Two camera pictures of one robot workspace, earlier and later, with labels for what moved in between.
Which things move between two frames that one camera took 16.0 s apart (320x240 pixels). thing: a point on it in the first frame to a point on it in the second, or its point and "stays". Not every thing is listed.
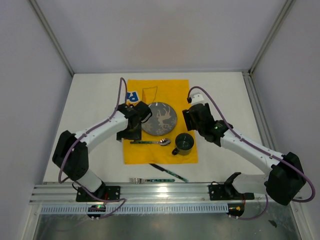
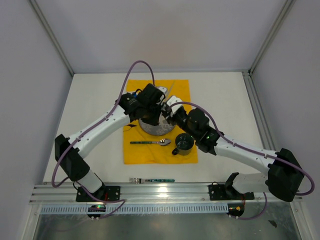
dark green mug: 184,143 stays
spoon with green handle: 163,142 stays
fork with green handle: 137,180 stays
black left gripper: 136,136 to 155,120
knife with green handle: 162,169 to 169,91
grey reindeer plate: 162,121 stays
